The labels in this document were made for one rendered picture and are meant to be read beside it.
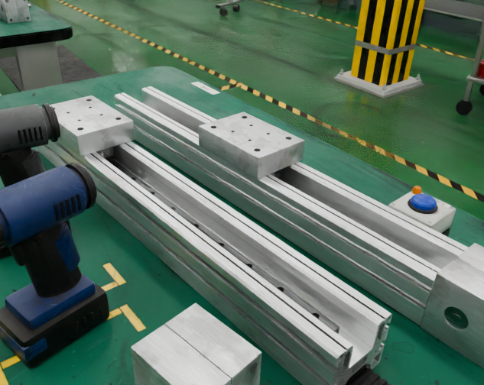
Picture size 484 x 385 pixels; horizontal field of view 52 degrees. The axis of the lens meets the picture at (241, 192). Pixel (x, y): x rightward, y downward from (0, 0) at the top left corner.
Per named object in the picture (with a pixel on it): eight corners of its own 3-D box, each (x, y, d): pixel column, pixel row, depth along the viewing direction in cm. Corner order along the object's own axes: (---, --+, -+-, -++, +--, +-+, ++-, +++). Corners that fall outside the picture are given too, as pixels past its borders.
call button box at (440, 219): (448, 237, 85) (457, 206, 82) (417, 260, 79) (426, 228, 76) (407, 216, 90) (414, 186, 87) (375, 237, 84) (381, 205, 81)
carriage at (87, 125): (136, 153, 95) (133, 120, 91) (82, 170, 89) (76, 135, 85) (95, 125, 105) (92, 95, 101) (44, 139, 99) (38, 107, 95)
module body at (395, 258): (456, 294, 73) (472, 247, 68) (419, 327, 67) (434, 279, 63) (154, 119, 123) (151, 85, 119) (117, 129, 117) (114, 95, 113)
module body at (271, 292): (379, 362, 62) (393, 312, 57) (327, 409, 56) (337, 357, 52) (82, 139, 112) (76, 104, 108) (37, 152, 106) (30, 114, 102)
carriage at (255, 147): (300, 173, 90) (304, 140, 87) (256, 193, 84) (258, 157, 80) (242, 143, 100) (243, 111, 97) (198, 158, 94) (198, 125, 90)
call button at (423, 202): (439, 210, 82) (442, 199, 81) (426, 218, 80) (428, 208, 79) (417, 199, 85) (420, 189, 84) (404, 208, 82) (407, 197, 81)
